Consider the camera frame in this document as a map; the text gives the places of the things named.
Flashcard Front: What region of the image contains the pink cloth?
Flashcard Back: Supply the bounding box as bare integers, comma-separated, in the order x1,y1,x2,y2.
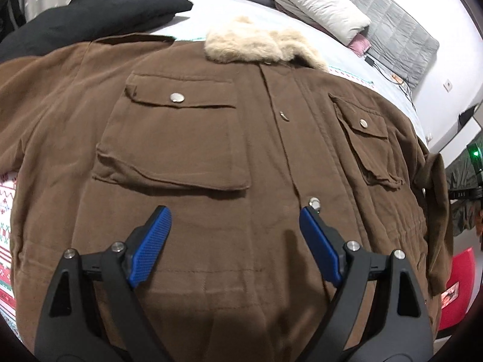
347,32,372,54

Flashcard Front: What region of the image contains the grey quilted headboard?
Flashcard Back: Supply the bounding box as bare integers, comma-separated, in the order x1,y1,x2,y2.
313,0,440,89

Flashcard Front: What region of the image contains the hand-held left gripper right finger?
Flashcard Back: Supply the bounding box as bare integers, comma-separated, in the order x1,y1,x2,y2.
299,205,434,362

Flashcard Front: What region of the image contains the beige quilted duvet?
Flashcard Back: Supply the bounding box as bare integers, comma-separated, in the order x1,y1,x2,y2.
254,0,372,46

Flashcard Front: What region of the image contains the olive green garment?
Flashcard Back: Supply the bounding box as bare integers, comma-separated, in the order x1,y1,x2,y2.
444,150,483,239

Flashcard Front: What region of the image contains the brown jacket with fur collar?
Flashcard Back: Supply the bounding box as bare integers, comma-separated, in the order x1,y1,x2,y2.
0,16,453,362

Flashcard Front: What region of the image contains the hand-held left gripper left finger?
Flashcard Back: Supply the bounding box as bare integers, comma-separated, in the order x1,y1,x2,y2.
34,205,174,362

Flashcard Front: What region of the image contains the black garment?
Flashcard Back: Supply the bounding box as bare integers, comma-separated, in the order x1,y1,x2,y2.
0,0,194,63

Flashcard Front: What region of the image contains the red bag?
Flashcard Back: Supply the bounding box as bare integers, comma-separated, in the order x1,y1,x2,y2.
439,248,479,331

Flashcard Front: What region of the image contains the bed with patterned sheet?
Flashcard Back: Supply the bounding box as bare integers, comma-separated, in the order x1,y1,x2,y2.
0,0,431,332

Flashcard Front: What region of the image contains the black charger with cable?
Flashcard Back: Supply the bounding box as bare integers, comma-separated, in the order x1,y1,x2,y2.
363,56,416,111

